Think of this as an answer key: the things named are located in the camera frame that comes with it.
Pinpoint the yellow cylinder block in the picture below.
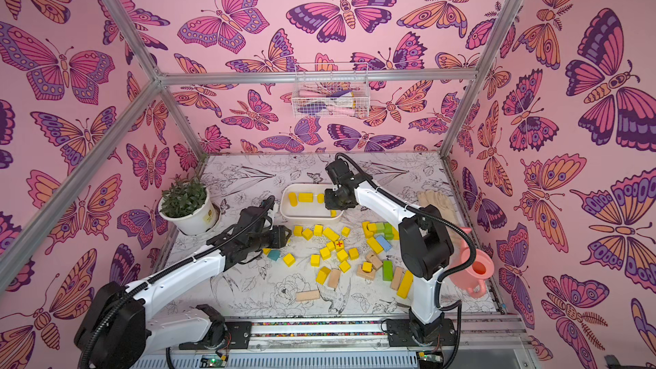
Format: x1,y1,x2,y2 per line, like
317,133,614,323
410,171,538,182
288,192,298,207

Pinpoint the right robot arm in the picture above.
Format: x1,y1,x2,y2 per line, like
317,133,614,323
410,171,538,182
325,153,476,330

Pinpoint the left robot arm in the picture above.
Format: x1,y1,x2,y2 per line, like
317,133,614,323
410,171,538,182
74,196,290,368

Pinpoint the teal block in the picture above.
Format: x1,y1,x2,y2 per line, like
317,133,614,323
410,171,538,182
268,249,280,261

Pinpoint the yellow cube lower left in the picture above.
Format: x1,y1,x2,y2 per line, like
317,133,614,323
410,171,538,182
283,254,296,267

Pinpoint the white plastic bin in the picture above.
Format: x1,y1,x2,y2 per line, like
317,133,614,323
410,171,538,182
279,184,343,224

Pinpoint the long natural wood block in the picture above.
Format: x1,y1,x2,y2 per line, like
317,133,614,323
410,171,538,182
296,290,321,302

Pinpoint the natural wood block upright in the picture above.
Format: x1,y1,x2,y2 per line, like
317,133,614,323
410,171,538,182
326,269,341,290

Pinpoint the blue block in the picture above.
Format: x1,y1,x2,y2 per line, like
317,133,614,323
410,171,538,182
376,236,392,251

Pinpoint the potted green plant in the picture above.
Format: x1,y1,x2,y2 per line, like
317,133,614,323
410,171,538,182
158,177,220,236

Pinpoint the green rectangular block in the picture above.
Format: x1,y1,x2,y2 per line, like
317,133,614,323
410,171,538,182
383,261,394,282

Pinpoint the beige work glove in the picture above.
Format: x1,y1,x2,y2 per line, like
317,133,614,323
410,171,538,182
417,191,461,226

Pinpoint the yellow long block right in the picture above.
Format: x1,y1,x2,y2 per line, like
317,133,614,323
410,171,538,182
396,271,414,299

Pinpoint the pink watering can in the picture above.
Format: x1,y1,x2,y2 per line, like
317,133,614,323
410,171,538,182
449,231,495,298

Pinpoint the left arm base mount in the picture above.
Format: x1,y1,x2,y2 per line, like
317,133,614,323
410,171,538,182
195,321,253,350

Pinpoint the wire basket on wall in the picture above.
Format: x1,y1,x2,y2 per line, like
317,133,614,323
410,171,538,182
290,61,371,119

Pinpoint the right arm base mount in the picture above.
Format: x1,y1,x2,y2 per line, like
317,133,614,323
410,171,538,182
381,318,457,348

